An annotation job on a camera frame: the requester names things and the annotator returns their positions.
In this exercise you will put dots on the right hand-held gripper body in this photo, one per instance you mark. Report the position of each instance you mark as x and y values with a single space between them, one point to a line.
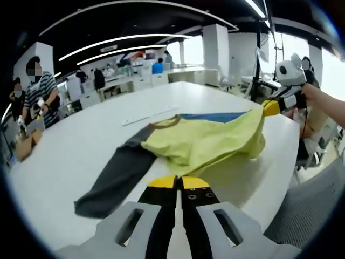
291 73

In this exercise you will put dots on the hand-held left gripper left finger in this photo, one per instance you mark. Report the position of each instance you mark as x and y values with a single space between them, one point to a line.
129 237

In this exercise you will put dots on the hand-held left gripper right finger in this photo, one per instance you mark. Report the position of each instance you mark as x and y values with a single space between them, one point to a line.
237 237

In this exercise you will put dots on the yellow blue grey garment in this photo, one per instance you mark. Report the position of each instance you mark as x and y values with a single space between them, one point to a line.
205 140

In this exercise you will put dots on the clear template sheet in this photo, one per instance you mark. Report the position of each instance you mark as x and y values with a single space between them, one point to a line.
145 117

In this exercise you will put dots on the person's right hand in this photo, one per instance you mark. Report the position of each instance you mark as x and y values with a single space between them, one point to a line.
307 94

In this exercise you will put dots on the black tripod stand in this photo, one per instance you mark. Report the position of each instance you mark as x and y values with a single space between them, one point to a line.
258 67

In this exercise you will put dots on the bright ceiling light strip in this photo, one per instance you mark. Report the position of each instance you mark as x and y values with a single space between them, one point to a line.
257 10

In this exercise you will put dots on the grey mesh office chair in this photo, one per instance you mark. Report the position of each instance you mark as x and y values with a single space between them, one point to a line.
310 205

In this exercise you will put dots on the row of white office cabinets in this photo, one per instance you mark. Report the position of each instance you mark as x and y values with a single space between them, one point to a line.
140 83

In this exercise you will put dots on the brown cardboard box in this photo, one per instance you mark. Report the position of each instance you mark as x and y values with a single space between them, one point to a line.
28 144

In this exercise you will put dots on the short ceiling light strip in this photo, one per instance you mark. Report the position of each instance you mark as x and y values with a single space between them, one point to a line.
121 51

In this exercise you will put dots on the long ceiling light strip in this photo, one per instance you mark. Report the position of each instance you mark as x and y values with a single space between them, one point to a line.
121 41

